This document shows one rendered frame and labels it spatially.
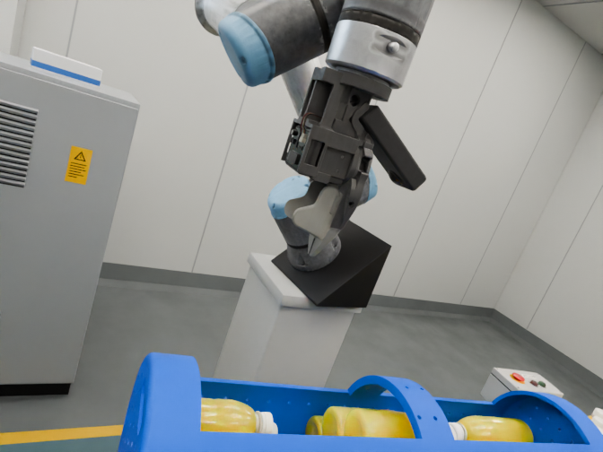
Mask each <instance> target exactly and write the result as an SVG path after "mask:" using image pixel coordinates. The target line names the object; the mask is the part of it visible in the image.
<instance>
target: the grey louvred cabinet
mask: <svg viewBox="0 0 603 452"><path fill-rule="evenodd" d="M139 109H140V104H139V103H138V101H137V100H136V99H135V98H134V97H133V95H132V94H131V93H129V92H126V91H122V90H119V89H116V88H112V87H109V86H107V85H104V84H100V87H99V88H95V87H92V86H90V85H87V84H83V83H79V82H75V81H72V80H69V79H66V78H63V77H60V76H57V75H53V74H49V73H46V72H42V71H40V70H37V69H33V68H31V66H30V61H29V60H26V59H23V58H20V57H17V56H12V55H9V54H6V53H4V52H1V51H0V396H44V395H68V392H69V388H70V385H71V383H74V378H75V374H76V371H77V366H78V362H79V359H80V355H81V351H82V348H83V340H84V337H85V333H86V329H87V326H88V322H89V317H90V314H91V310H92V303H93V300H94V296H95V292H96V288H97V284H98V280H99V277H100V273H101V266H102V262H103V258H104V255H105V251H106V247H107V243H108V239H109V233H110V229H111V225H112V222H113V217H114V213H115V210H116V206H117V202H118V195H119V191H120V188H121V184H122V180H123V177H124V173H125V168H126V165H127V158H128V154H129V151H130V147H131V143H132V139H133V135H134V131H135V125H136V120H137V117H138V113H139Z"/></svg>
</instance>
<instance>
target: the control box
mask: <svg viewBox="0 0 603 452"><path fill-rule="evenodd" d="M513 372H515V373H518V374H521V376H522V377H524V376H525V377H524V378H525V381H518V380H517V379H515V378H514V376H513V375H512V373H513ZM523 375H524V376H523ZM533 376H534V377H533ZM532 379H534V380H536V381H537V382H538V381H540V380H541V381H543V382H545V383H546V387H542V386H540V385H539V384H538V386H534V385H533V384H531V383H530V380H532ZM518 390H522V391H532V392H540V393H547V394H550V395H554V396H558V397H561V398H562V397H563V395H564V394H563V393H562V392H561V391H559V390H558V389H557V388H556V387H554V386H553V385H552V384H550V383H549V382H548V381H547V380H545V379H544V378H543V377H541V376H540V375H539V374H538V373H534V372H527V371H520V370H513V369H500V368H493V370H492V373H491V374H490V376H489V378H488V380H487V381H486V383H485V386H484V387H483V389H482V391H481V395H482V396H483V397H484V399H485V400H486V401H487V402H492V401H493V400H494V399H495V398H497V397H498V396H500V395H502V394H505V393H508V392H511V391H518Z"/></svg>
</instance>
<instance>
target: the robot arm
mask: <svg viewBox="0 0 603 452"><path fill-rule="evenodd" d="M434 1H435V0H195V11H196V15H197V19H198V20H199V22H200V24H201V25H202V26H203V28H204V29H205V30H207V31H208V32H209V33H211V34H213V35H215V36H218V37H220V39H221V42H222V43H223V47H224V50H225V52H226V54H227V56H228V58H229V59H230V61H231V63H232V66H233V68H234V69H235V71H236V73H237V74H238V76H239V77H240V78H241V80H242V81H243V82H244V83H245V84H246V85H248V86H249V87H256V86H258V85H260V84H265V83H269V82H271V81H272V80H273V78H275V77H277V76H279V75H281V76H282V78H283V81H284V85H285V87H286V90H287V91H288V93H289V96H290V98H291V101H292V103H293V106H294V109H295V111H296V114H297V116H298V119H297V118H294V119H293V123H292V126H291V130H290V133H289V135H288V138H287V141H286V144H285V147H284V152H283V155H282V158H281V160H282V161H285V164H286V165H288V166H289V167H290V168H292V169H293V170H295V171H296V172H297V173H298V174H301V175H304V176H307V177H309V178H310V179H307V178H305V177H304V176H292V177H289V178H286V179H284V180H283V181H282V182H280V183H278V184H277V185H276V186H275V187H274V188H273V189H272V190H271V192H270V194H269V196H268V199H267V204H268V207H269V209H270V212H271V215H272V216H273V218H274V219H275V222H276V224H277V226H278V228H279V230H280V231H281V233H282V235H283V237H284V240H285V242H286V243H287V256H288V259H289V261H290V263H291V265H292V266H293V267H294V268H295V269H297V270H300V271H314V270H318V269H320V268H322V267H324V266H326V265H328V264H329V263H331V262H332V261H333V260H334V259H335V258H336V257H337V255H338V253H339V251H340V248H341V241H340V239H339V237H338V235H337V234H338V233H339V231H341V230H342V229H343V228H344V227H345V225H346V224H347V222H348V221H349V219H350V218H351V216H352V215H353V213H354V211H355V209H356V207H358V206H360V205H362V204H366V203H367V202H368V201H370V200H371V199H373V198H374V197H375V196H376V195H377V193H378V184H377V179H376V176H375V173H374V171H373V168H372V166H371V163H372V159H373V154H374V156H375V157H376V158H377V160H378V161H379V163H380V164H381V166H382V167H383V168H384V169H385V170H386V172H387V173H388V174H389V178H390V180H391V181H392V182H393V183H395V184H396V185H398V186H401V187H404V188H406V189H409V190H411V191H415V190H417V189H418V188H419V187H420V186H421V185H422V184H423V183H424V182H425V181H426V176H425V174H424V173H423V172H422V170H421V169H420V167H419V166H418V164H417V162H416V161H415V159H414V158H413V156H412V155H411V153H410V152H409V150H408V149H407V148H406V146H405V145H404V143H403V142H402V140H401V139H400V137H399V136H398V134H397V132H396V131H395V129H394V128H393V126H392V125H391V124H390V122H389V121H388V119H387V118H386V116H385V115H384V114H383V112H382V111H381V109H380V107H379V106H378V105H370V103H371V99H373V100H378V101H384V102H388V101H389V96H390V94H391V92H392V90H398V89H400V88H402V87H403V84H404V82H405V79H406V76H407V73H408V70H409V68H410V65H411V63H412V61H413V58H414V55H415V52H416V49H417V46H418V44H419V41H420V38H421V37H422V34H423V31H424V27H425V24H426V23H427V20H428V17H429V15H430V12H431V10H432V8H433V3H434ZM327 52H328V53H327ZM325 53H327V56H326V60H325V62H326V64H327V66H324V67H322V68H321V65H320V62H319V58H318V57H319V56H321V55H323V54H325ZM328 66H329V67H330V68H329V67H328ZM292 135H293V137H292ZM290 143H291V145H290V148H289V151H288V152H287V150H288V147H289V144H290Z"/></svg>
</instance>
